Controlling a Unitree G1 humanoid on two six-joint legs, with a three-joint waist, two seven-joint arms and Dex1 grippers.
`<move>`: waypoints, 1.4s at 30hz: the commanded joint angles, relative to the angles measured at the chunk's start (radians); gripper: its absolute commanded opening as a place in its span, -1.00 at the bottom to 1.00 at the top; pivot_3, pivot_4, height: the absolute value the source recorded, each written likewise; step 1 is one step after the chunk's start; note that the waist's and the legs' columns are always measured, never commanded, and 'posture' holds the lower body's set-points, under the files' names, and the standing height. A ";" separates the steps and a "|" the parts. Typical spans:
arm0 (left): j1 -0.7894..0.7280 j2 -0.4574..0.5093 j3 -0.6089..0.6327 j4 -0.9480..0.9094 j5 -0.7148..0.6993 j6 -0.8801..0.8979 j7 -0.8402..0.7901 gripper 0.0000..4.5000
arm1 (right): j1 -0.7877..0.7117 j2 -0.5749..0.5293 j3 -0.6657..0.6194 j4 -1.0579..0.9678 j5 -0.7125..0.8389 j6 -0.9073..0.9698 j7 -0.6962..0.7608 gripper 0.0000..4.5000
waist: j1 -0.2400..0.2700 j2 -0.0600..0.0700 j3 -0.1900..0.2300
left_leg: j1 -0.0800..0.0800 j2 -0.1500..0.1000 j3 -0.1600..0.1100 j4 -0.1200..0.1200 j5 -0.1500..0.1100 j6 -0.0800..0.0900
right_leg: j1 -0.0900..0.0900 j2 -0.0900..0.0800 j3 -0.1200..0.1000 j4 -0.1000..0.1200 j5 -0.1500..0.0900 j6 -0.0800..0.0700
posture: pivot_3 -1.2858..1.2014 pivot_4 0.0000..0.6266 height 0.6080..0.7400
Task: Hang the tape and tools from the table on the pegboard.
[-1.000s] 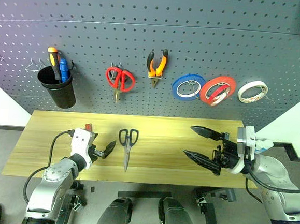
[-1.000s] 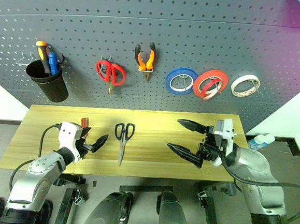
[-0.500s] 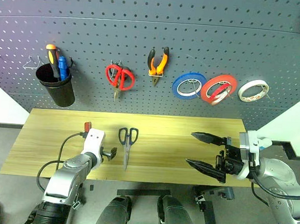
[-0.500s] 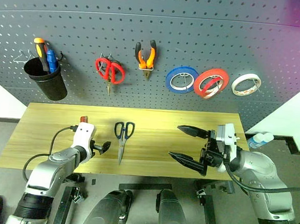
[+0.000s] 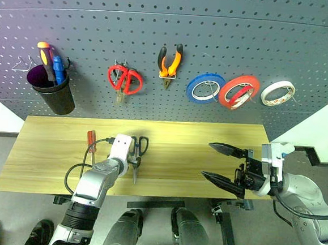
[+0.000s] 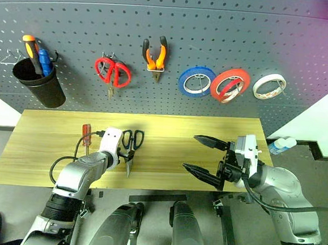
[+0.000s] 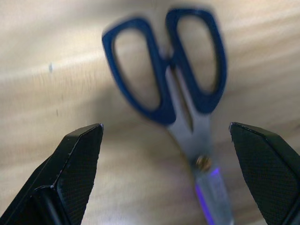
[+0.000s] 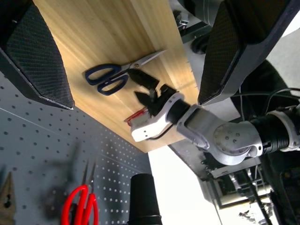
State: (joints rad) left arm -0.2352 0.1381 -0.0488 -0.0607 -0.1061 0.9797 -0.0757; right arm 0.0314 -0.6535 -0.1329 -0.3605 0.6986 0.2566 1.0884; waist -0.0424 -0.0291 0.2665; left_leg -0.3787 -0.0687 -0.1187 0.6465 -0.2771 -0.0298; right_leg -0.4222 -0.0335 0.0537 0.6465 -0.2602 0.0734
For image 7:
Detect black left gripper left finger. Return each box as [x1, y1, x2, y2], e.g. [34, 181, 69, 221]
[0, 123, 104, 225]

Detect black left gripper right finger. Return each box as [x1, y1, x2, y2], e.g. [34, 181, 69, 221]
[228, 121, 300, 225]

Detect blue-handled scissors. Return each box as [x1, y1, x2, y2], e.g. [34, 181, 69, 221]
[101, 7, 235, 225]

